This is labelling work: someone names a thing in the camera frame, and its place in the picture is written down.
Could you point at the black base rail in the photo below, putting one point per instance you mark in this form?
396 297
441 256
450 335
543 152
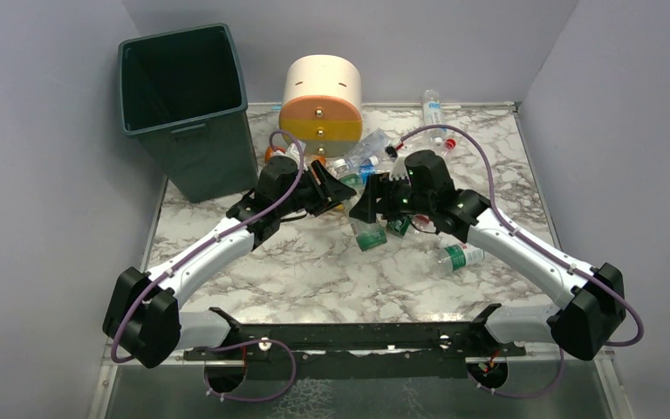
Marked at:
344 351

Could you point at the clear bottle blue cap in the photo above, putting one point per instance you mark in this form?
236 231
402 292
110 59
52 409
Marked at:
372 145

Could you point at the green label water bottle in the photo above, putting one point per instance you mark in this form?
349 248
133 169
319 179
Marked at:
457 256

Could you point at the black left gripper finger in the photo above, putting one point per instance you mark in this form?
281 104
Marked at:
322 175
332 196

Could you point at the orange label juice bottle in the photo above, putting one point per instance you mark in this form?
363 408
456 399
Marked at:
292 152

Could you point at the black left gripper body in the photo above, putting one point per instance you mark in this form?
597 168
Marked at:
317 186

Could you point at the dark green plastic bin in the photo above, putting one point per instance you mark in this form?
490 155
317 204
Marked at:
182 96

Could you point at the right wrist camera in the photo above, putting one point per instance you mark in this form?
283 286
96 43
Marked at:
399 171

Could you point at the green label bottle dark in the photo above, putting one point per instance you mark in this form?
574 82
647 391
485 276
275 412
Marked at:
399 227

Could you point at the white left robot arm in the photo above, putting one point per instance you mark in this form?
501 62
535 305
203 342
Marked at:
144 319

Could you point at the green jasmine tea bottle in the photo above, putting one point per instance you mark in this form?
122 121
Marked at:
368 235

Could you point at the clear bottle blue white label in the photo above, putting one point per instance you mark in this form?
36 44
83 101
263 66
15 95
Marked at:
432 114

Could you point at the round drawer cabinet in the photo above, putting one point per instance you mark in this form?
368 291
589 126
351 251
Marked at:
322 104

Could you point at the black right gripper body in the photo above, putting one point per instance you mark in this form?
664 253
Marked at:
382 197

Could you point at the aluminium frame rail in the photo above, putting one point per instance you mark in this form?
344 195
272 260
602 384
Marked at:
173 389

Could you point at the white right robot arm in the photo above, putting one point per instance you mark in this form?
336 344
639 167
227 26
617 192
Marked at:
586 302

